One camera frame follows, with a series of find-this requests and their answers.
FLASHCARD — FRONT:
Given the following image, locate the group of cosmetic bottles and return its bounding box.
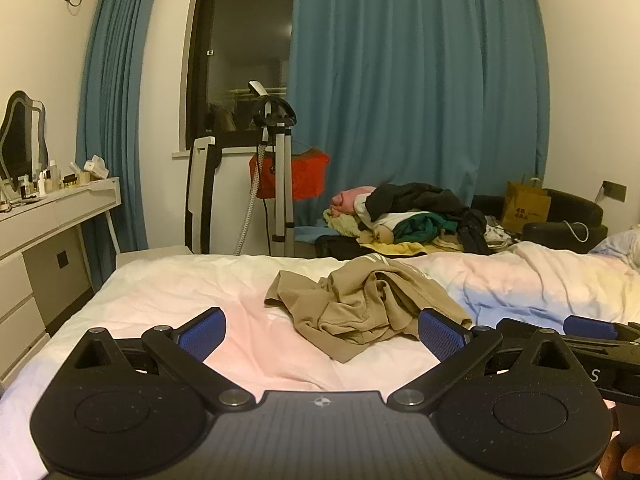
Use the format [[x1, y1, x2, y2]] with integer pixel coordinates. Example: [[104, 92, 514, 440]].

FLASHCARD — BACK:
[[17, 159, 63, 198]]

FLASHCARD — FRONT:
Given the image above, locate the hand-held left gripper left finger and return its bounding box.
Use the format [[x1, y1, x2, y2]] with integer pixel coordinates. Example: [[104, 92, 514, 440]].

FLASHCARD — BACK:
[[65, 306, 256, 413]]

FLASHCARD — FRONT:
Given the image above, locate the white cable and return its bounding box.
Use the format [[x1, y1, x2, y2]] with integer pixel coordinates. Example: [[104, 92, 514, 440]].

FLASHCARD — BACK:
[[560, 220, 592, 244]]

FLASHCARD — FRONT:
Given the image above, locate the blue cloth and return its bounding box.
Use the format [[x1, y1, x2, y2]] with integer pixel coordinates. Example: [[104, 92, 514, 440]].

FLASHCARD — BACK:
[[294, 225, 331, 246]]

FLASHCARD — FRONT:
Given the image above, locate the pale green towel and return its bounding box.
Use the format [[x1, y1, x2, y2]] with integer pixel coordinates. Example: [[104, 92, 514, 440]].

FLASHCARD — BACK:
[[322, 207, 373, 238]]

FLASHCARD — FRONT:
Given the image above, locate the beige garment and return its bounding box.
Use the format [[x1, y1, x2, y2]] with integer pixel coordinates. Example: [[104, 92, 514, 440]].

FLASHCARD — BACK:
[[263, 259, 473, 365]]

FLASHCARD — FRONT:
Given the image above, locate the pale blue pillow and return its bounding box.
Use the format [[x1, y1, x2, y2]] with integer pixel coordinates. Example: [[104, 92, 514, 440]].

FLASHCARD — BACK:
[[589, 232, 640, 267]]

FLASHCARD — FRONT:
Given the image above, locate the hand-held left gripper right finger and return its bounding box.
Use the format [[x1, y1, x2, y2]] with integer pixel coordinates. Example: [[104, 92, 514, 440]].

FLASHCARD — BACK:
[[387, 307, 597, 411]]

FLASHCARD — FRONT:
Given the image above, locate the blue curtain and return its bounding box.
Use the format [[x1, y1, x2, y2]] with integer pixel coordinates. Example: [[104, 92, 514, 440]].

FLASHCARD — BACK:
[[287, 0, 551, 233], [75, 0, 163, 291]]

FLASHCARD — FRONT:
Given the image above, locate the pink garment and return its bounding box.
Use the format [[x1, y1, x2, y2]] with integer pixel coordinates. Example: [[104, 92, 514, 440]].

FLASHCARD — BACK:
[[330, 186, 377, 216]]

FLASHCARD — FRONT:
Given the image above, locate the brown paper bag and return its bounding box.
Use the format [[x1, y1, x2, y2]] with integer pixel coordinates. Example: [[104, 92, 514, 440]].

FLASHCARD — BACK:
[[501, 174, 552, 235]]

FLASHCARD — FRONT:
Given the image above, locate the white pastel duvet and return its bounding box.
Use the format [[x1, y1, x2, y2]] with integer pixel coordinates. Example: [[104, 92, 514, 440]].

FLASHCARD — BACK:
[[0, 240, 640, 480]]

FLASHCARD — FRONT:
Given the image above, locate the white garment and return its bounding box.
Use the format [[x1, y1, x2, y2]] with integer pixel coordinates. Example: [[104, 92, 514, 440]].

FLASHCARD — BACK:
[[356, 197, 426, 233]]

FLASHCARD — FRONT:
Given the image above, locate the black garment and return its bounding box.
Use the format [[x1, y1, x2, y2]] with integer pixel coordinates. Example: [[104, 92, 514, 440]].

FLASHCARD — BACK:
[[365, 181, 471, 223]]

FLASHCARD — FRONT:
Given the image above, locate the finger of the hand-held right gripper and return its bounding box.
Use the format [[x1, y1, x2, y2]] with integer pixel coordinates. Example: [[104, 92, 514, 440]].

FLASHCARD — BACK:
[[562, 314, 640, 350], [495, 317, 568, 357]]

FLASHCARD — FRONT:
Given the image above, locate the wavy framed mirror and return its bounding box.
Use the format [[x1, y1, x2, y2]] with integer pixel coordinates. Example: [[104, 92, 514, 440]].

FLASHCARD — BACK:
[[0, 91, 51, 196]]

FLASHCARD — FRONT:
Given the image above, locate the dark window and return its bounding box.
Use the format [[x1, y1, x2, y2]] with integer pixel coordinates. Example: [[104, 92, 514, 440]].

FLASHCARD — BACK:
[[185, 0, 298, 148]]

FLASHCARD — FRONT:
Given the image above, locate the garment steamer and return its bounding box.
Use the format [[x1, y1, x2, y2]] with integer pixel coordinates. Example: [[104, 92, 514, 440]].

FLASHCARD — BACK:
[[234, 80, 299, 258]]

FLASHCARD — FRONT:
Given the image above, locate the white vanity desk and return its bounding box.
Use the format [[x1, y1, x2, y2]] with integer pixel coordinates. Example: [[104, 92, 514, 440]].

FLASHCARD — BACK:
[[0, 176, 122, 386]]

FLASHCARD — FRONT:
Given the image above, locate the white patterned cloth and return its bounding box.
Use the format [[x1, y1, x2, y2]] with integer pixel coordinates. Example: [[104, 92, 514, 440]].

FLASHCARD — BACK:
[[482, 215, 523, 248]]

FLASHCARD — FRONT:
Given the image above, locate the red garment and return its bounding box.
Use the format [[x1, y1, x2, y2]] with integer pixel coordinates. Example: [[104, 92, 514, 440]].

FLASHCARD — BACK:
[[249, 149, 331, 202]]

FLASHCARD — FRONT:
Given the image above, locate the tissue box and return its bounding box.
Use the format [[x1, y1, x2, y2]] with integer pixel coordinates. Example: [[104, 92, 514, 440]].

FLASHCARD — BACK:
[[82, 155, 110, 181]]

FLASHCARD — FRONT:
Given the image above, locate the green garment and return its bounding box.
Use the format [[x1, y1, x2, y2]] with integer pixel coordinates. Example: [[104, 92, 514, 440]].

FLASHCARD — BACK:
[[392, 212, 458, 243]]

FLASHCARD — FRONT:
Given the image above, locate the yellow towel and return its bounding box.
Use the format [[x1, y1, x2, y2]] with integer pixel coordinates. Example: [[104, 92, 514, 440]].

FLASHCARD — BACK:
[[359, 240, 426, 259]]

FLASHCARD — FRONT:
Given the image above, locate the black armchair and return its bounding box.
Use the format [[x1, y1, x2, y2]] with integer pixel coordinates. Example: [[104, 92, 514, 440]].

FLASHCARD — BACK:
[[470, 187, 609, 256]]

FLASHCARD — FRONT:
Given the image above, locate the white black ironing board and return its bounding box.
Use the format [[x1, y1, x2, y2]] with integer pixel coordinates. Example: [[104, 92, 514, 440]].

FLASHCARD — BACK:
[[184, 135, 224, 256]]

